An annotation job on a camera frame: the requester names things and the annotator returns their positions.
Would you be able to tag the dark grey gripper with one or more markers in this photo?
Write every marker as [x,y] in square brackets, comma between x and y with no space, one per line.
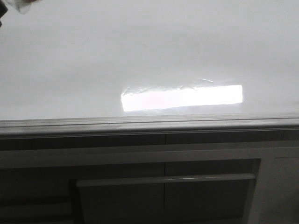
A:
[3,9]

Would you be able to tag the white whiteboard with metal frame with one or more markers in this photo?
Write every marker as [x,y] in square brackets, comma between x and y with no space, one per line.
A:
[96,67]

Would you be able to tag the grey table frame below board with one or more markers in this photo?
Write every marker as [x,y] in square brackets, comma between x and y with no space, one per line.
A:
[247,177]

